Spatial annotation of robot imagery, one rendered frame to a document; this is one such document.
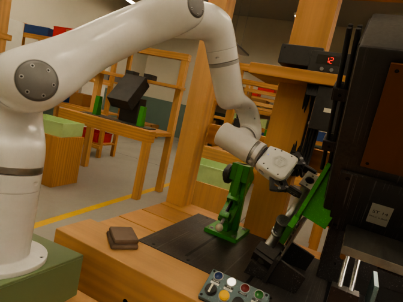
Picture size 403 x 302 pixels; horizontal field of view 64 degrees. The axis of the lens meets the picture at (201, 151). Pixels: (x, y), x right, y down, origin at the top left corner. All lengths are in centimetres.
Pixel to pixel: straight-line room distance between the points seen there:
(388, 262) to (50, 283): 68
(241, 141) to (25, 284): 67
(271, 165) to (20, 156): 66
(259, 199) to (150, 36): 81
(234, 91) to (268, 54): 1048
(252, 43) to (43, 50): 1111
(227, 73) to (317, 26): 50
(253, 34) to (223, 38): 1078
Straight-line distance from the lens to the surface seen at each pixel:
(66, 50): 69
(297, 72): 119
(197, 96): 144
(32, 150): 70
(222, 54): 95
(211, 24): 94
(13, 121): 76
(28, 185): 72
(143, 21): 79
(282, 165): 101
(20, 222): 73
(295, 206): 108
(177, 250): 104
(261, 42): 1159
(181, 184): 148
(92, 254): 100
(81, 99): 666
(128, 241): 99
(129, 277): 93
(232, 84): 97
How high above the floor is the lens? 134
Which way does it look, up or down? 8 degrees down
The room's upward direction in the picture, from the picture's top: 12 degrees clockwise
